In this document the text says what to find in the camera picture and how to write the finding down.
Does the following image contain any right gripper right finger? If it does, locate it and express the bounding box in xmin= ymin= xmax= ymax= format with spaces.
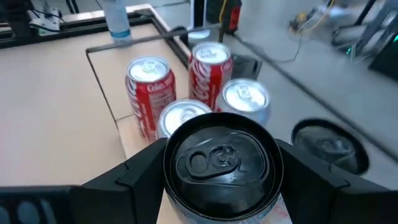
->
xmin=276 ymin=139 xmax=398 ymax=224

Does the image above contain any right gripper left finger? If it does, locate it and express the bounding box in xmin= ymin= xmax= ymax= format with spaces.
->
xmin=70 ymin=138 xmax=168 ymax=224

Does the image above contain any silver cola can black lid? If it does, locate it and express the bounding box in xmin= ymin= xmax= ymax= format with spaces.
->
xmin=163 ymin=111 xmax=284 ymax=224
xmin=291 ymin=117 xmax=370 ymax=177

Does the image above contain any silver Diet Coke can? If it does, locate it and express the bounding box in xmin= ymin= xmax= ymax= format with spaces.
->
xmin=215 ymin=78 xmax=271 ymax=127
xmin=157 ymin=98 xmax=214 ymax=139

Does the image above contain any red Coca-Cola can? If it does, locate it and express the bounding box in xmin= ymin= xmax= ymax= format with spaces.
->
xmin=124 ymin=55 xmax=177 ymax=143
xmin=188 ymin=41 xmax=234 ymax=110

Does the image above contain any slim white can blue band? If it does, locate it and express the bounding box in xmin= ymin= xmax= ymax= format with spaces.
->
xmin=102 ymin=0 xmax=133 ymax=47

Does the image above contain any black computer tower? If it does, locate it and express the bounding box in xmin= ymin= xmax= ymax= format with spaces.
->
xmin=368 ymin=32 xmax=398 ymax=81

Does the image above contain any black perforated case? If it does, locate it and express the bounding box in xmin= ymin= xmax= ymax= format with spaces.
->
xmin=231 ymin=54 xmax=264 ymax=80

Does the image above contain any black white pole round base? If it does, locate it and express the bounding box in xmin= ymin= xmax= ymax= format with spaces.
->
xmin=187 ymin=0 xmax=213 ymax=48

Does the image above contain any black red equipment box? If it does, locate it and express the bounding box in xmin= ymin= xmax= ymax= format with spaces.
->
xmin=205 ymin=0 xmax=243 ymax=34

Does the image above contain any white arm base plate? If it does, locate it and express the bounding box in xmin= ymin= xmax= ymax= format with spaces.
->
xmin=29 ymin=9 xmax=60 ymax=34

